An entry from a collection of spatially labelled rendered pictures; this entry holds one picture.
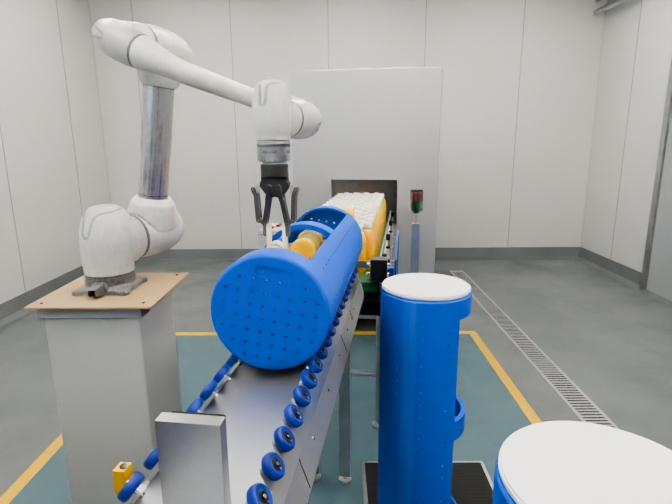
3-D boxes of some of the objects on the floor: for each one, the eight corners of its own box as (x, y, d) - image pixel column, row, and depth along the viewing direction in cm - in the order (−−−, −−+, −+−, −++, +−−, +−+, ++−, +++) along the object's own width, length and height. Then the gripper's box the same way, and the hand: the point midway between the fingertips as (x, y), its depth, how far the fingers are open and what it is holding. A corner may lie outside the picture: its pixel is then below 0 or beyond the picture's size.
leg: (337, 484, 214) (336, 352, 200) (339, 475, 219) (338, 346, 205) (350, 485, 213) (350, 353, 199) (352, 476, 218) (352, 347, 205)
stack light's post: (405, 429, 254) (411, 223, 230) (405, 425, 258) (411, 222, 234) (413, 430, 253) (420, 223, 229) (413, 425, 257) (419, 222, 233)
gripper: (239, 163, 127) (244, 251, 132) (301, 163, 125) (304, 252, 130) (248, 162, 134) (252, 245, 140) (307, 162, 132) (309, 246, 137)
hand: (277, 237), depth 134 cm, fingers closed on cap, 4 cm apart
